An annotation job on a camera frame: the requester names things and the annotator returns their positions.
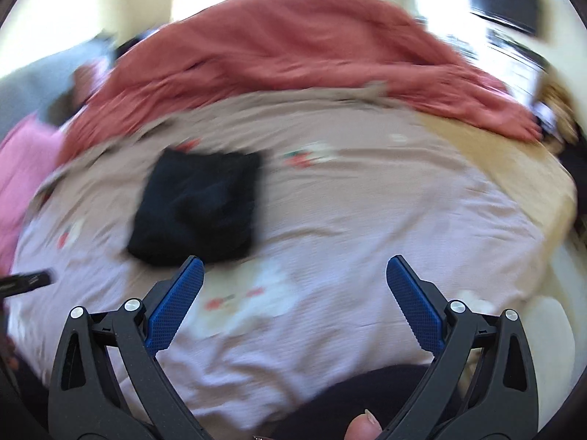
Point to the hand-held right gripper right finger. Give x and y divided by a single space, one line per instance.
412 307

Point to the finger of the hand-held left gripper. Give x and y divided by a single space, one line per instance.
27 283

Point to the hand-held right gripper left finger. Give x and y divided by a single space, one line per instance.
176 307

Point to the black sweater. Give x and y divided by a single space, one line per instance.
197 206

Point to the person's right hand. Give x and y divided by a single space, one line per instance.
362 428

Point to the person's left leg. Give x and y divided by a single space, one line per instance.
23 376

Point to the person's leg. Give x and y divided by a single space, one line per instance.
23 376
330 403

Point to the pink quilted blanket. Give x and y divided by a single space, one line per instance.
23 178

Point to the printed bed sheet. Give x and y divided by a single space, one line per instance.
344 220

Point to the person's right leg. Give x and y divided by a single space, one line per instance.
330 403

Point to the cream yellow mattress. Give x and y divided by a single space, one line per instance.
518 174

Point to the salmon red blanket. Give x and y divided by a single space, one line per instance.
298 41

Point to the black monitor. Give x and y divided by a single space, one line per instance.
504 0

